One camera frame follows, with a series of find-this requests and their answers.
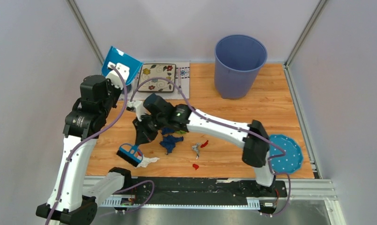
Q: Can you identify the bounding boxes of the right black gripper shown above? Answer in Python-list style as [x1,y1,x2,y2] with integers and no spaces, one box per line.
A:
[133,112,166,145]

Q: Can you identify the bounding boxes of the dark blue paper scrap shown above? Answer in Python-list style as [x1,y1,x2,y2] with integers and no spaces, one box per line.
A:
[161,127,175,135]
[160,135,184,155]

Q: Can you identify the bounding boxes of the blue hand brush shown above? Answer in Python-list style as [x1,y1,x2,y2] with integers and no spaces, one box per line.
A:
[116,143,143,167]

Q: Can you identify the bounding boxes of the white paper scrap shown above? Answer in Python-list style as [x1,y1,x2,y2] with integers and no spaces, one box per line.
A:
[136,157,159,168]

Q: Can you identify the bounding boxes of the blue plastic dustpan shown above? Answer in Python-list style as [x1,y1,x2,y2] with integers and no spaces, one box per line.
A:
[101,46,143,88]

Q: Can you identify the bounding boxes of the blue plastic waste bin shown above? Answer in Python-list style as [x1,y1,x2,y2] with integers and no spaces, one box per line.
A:
[214,34,268,99]

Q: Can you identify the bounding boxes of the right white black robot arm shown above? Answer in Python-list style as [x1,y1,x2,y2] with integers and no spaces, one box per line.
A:
[126,94,303,196]

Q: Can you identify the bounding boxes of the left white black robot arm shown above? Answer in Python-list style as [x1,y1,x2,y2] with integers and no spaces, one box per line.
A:
[36,73,133,225]

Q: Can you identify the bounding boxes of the dark blue ceramic mug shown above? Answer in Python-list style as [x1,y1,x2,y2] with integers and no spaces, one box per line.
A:
[122,84,132,94]

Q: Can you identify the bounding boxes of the square floral ceramic plate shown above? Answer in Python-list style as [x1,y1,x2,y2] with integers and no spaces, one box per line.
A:
[138,63,176,92]

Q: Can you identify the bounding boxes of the silver fork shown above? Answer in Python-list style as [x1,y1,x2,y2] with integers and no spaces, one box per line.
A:
[177,67,182,93]

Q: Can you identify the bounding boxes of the blue dotted plate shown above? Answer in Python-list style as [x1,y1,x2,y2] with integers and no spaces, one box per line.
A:
[270,134,303,174]

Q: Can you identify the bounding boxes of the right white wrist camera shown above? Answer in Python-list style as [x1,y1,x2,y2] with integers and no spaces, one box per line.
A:
[126,100,151,123]

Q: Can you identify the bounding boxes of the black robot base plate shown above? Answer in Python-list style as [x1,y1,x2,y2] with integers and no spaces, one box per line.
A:
[102,176,288,207]

